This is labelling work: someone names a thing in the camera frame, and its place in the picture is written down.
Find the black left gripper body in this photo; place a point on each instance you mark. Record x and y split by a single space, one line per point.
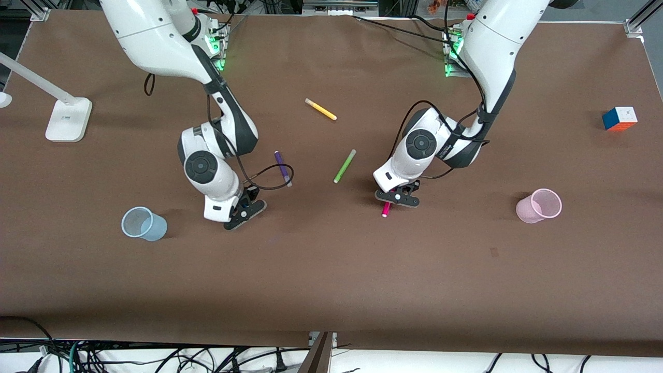
415 185

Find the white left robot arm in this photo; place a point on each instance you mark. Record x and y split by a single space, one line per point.
492 46

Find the brown table cover sheet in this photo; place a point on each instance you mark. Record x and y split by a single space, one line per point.
362 269

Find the colourful puzzle cube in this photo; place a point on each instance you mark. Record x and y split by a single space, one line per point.
620 119

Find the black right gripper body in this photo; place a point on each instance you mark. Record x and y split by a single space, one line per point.
251 194

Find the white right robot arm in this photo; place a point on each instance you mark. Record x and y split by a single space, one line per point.
150 36

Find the purple marker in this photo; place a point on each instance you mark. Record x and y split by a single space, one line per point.
282 167

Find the yellow marker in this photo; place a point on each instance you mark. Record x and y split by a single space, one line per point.
321 109

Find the brown table leg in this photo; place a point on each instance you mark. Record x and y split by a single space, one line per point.
317 357

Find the pink mesh cup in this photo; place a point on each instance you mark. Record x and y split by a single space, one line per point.
528 211

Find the aluminium frame post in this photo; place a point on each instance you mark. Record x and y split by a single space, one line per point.
39 11
639 15

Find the white round lamp head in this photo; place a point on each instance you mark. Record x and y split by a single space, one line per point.
3 99

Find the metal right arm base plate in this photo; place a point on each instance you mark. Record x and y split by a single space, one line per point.
220 57

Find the pink marker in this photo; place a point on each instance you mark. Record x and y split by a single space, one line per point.
386 210

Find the blue mesh cup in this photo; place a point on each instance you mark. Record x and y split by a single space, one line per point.
158 229

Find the grey box behind table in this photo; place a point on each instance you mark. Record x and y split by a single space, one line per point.
339 6

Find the green marker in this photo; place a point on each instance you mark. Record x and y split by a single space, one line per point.
344 166

